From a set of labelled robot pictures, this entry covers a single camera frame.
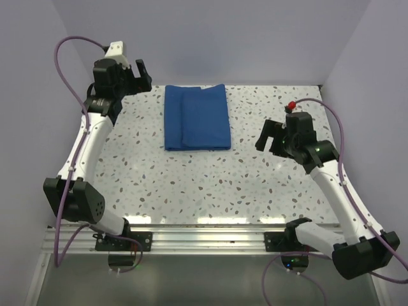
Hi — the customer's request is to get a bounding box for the blue surgical cloth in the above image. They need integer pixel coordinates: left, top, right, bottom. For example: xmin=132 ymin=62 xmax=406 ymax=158
xmin=164 ymin=84 xmax=231 ymax=151

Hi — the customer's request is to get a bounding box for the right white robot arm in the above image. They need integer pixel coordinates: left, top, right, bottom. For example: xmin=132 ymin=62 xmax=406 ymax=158
xmin=255 ymin=112 xmax=400 ymax=280

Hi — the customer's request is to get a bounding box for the aluminium mounting rail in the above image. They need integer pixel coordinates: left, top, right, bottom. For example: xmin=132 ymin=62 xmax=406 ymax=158
xmin=41 ymin=224 xmax=285 ymax=255

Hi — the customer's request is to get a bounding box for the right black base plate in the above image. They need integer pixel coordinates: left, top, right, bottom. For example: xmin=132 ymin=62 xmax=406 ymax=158
xmin=264 ymin=231 xmax=307 ymax=252

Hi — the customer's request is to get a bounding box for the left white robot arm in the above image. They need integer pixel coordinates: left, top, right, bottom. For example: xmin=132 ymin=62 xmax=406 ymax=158
xmin=43 ymin=58 xmax=152 ymax=251

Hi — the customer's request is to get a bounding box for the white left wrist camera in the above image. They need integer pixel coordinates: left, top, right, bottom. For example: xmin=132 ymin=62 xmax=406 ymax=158
xmin=104 ymin=41 xmax=130 ymax=69

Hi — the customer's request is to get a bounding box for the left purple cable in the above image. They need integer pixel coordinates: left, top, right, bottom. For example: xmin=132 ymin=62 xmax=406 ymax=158
xmin=53 ymin=37 xmax=111 ymax=268

